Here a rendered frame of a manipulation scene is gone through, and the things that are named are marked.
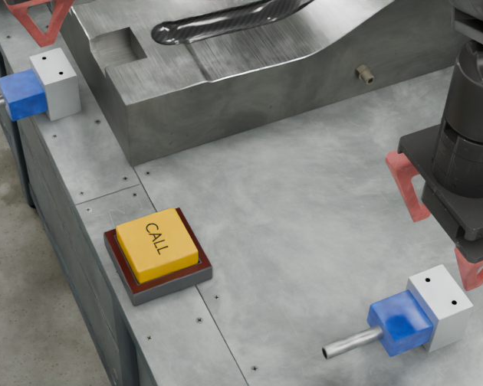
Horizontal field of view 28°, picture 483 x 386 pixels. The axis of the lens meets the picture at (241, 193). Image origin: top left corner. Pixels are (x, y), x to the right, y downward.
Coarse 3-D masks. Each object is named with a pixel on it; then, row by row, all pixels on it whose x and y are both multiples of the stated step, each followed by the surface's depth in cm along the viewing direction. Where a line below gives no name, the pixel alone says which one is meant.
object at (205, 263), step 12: (180, 216) 93; (108, 240) 91; (192, 240) 91; (120, 252) 90; (120, 264) 89; (204, 264) 90; (132, 276) 88; (168, 276) 88; (180, 276) 89; (132, 288) 88; (144, 288) 88
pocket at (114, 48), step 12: (96, 36) 100; (108, 36) 101; (120, 36) 101; (132, 36) 101; (96, 48) 101; (108, 48) 102; (120, 48) 103; (132, 48) 103; (96, 60) 100; (108, 60) 102; (120, 60) 102; (132, 60) 102
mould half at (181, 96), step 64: (128, 0) 104; (192, 0) 105; (256, 0) 106; (320, 0) 103; (384, 0) 100; (128, 64) 97; (192, 64) 97; (256, 64) 98; (320, 64) 102; (384, 64) 106; (448, 64) 111; (128, 128) 96; (192, 128) 100
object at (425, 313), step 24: (408, 288) 86; (432, 288) 84; (456, 288) 84; (384, 312) 84; (408, 312) 84; (432, 312) 83; (456, 312) 83; (360, 336) 83; (384, 336) 84; (408, 336) 83; (432, 336) 84; (456, 336) 86
